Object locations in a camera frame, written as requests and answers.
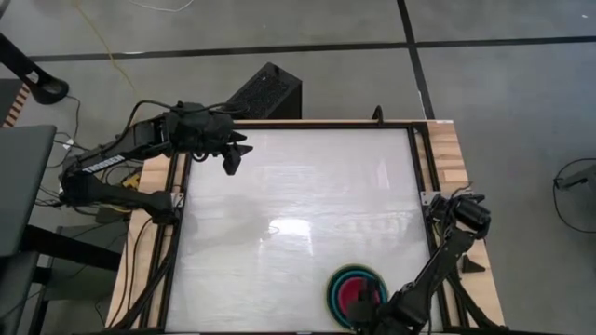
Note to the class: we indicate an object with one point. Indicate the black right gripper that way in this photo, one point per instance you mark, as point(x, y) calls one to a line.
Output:
point(377, 314)

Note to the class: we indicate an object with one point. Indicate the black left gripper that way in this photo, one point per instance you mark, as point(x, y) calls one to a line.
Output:
point(200, 130)

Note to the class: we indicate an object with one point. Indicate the small pink bowl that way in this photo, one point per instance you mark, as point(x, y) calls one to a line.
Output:
point(348, 293)

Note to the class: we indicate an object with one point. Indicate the large lime green bowl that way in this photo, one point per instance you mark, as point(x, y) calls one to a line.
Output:
point(357, 266)

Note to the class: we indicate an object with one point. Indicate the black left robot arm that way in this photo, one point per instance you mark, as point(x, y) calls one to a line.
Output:
point(102, 165)

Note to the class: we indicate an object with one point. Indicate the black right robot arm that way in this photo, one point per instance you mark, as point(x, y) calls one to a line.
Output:
point(442, 260)

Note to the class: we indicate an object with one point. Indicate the black computer tower case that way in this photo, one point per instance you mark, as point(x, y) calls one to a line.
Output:
point(270, 90)

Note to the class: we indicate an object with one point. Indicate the white table mat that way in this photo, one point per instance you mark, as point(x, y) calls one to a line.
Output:
point(302, 195)

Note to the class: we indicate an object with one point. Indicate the black curved stand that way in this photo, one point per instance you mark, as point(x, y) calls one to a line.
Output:
point(44, 86)

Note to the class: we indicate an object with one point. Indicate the wooden slatted panel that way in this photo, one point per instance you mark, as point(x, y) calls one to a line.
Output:
point(16, 104)

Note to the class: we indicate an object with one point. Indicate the grey floor device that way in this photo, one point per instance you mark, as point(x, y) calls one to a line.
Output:
point(579, 179)

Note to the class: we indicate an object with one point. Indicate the black metal table frame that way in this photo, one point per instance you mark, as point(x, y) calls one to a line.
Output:
point(326, 125)

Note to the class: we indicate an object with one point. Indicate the black triangular bracket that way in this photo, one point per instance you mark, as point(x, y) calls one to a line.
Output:
point(471, 266)

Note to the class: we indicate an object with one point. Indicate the black clip on frame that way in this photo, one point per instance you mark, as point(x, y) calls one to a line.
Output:
point(378, 114)

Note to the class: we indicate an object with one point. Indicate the black furniture frame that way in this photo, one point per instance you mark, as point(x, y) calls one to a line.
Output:
point(70, 253)

